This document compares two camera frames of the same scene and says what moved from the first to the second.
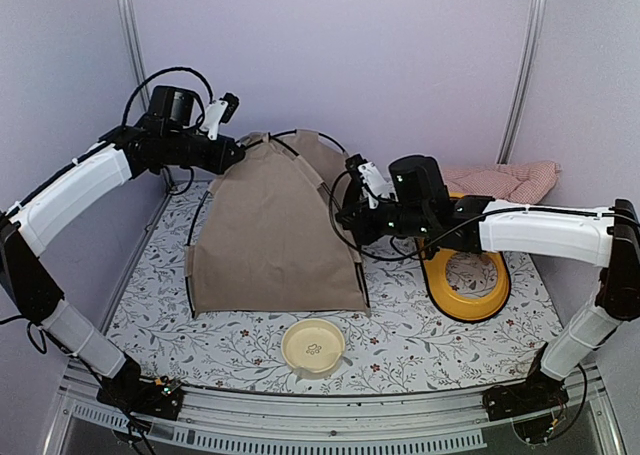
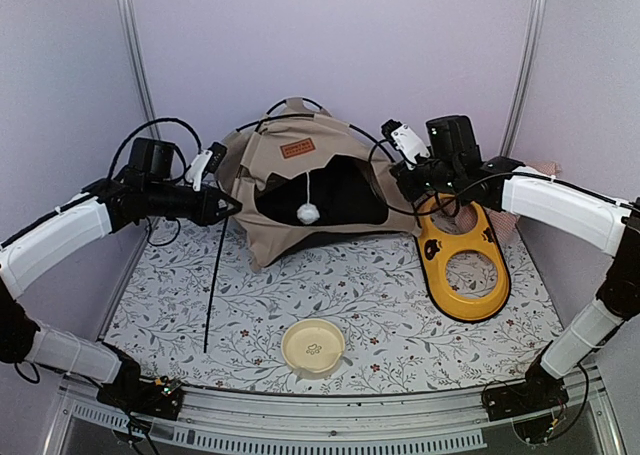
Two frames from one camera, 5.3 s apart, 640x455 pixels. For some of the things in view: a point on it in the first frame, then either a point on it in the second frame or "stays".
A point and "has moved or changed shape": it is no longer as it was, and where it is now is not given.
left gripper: x=219 y=160 → x=208 y=210
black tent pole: x=209 y=193 → x=215 y=282
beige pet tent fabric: x=269 y=236 has moved or changed shape
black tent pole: x=268 y=137 → x=370 y=136
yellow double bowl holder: x=471 y=309 stays
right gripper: x=362 y=225 → x=411 y=190
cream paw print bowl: x=312 y=348 stays
